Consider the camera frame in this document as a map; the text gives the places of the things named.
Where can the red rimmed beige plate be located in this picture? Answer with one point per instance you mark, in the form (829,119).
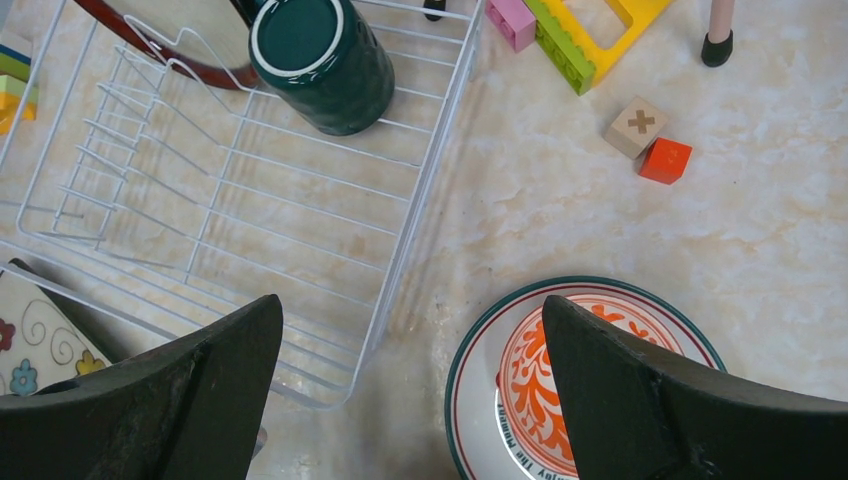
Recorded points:
(207,38)

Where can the square floral glass plate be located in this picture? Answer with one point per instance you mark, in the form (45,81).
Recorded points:
(46,338)

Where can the stacked colourful toy bricks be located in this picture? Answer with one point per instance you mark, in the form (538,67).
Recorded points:
(16,62)

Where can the green toy brick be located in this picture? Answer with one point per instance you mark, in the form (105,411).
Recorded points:
(556,33)

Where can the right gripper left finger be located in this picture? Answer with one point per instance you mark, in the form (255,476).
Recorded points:
(188,409)

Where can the white round patterned plate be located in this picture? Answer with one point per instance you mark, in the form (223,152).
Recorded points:
(475,422)

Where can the yellow toy frame brick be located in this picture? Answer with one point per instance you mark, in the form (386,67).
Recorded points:
(601,48)

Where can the pink toy brick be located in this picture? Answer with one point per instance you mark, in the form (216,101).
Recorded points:
(514,21)

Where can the wooden cube with cross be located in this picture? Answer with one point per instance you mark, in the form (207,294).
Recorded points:
(636,127)

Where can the dark green mug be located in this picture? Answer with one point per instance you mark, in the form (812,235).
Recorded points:
(322,58)

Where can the white wire dish rack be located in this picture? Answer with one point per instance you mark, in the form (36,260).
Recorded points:
(161,203)

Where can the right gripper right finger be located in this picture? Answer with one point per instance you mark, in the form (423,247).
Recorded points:
(634,410)

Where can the orange wooden cube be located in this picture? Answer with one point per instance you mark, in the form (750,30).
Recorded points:
(665,161)

